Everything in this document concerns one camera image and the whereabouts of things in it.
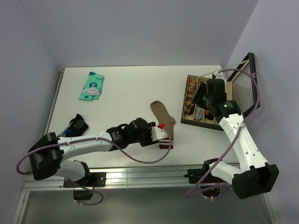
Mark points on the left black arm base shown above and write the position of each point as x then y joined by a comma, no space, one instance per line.
85,189

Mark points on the rolled light blue sock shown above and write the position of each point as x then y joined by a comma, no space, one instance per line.
199,114

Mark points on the black blue grey sock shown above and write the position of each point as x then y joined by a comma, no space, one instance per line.
75,128

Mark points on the aluminium table edge rail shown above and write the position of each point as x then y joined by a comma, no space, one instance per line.
123,178

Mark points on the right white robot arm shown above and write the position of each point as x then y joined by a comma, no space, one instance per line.
242,165

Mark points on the rolled orange beige argyle sock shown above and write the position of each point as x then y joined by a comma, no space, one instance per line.
191,87

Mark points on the rolled dark brown argyle sock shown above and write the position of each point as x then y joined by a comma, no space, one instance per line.
189,106

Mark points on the black compartment box with lid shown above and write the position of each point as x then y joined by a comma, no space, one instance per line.
238,87

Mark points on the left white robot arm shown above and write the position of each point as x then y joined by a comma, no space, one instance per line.
51,154

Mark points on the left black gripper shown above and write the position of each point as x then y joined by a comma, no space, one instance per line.
149,141

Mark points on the brown sock with striped cuff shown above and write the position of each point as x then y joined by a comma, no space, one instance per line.
167,120

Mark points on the black red yellow argyle sock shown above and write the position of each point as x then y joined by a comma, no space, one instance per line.
208,115

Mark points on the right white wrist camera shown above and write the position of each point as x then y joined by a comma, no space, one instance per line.
219,75

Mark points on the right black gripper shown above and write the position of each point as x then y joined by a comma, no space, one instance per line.
202,89

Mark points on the mint green sock pair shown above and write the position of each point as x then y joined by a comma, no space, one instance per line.
93,87

